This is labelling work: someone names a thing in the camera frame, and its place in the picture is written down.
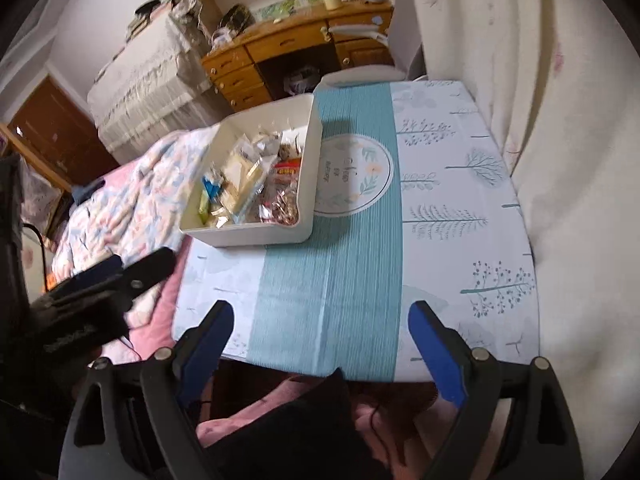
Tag green snack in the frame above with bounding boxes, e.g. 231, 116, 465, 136
198, 190, 210, 226

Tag blue candy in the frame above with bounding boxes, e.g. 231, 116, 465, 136
202, 174, 224, 203

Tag cream cake packet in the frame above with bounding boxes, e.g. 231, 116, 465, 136
220, 152, 272, 223

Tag red white cookies bag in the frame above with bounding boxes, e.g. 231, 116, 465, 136
271, 157, 302, 186

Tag floral pink quilt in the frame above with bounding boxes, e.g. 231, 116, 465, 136
52, 126, 218, 364

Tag wooden door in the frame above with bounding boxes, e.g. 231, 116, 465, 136
1, 76, 119, 192

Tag teal white patterned tablecloth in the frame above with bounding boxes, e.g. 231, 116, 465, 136
172, 80, 539, 382

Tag white plastic storage bin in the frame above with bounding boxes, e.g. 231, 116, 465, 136
180, 93, 322, 247

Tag white covered cabinet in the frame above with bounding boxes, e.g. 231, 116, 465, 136
87, 12, 232, 165

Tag cream leaf-print curtain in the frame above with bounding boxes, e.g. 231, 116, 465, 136
413, 0, 639, 479

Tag wooden desk with drawers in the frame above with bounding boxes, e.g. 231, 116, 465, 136
201, 2, 394, 112

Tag grey office chair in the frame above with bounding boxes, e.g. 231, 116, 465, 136
314, 0, 427, 92

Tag black cable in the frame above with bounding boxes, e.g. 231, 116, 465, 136
22, 222, 49, 291

